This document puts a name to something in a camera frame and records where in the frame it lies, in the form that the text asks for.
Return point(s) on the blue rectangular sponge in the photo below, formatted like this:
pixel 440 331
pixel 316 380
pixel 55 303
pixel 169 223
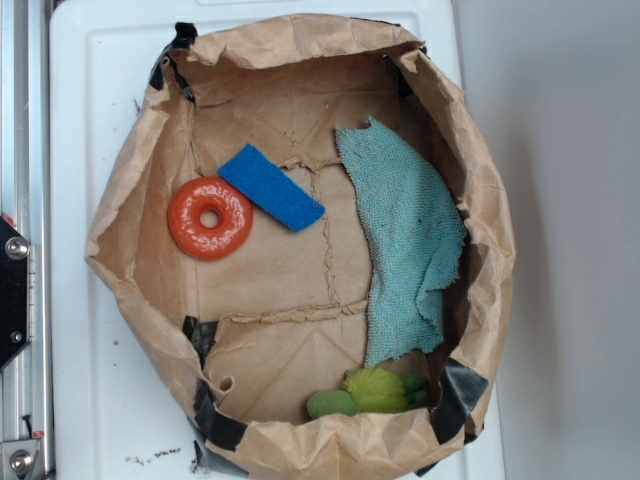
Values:
pixel 266 185

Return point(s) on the orange glazed donut toy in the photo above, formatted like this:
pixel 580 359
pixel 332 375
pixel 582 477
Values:
pixel 209 219

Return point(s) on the teal terry cloth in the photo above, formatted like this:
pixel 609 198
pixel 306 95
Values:
pixel 415 236

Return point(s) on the brown paper bag liner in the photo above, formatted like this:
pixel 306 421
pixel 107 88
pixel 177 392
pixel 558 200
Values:
pixel 242 342

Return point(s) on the green plush toy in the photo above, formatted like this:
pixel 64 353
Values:
pixel 371 390

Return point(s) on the black corner bracket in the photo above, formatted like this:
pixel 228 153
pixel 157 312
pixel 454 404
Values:
pixel 14 291

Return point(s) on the aluminium frame rail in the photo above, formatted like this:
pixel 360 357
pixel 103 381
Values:
pixel 26 383

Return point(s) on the silver corner bracket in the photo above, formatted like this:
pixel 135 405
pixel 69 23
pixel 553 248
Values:
pixel 19 459

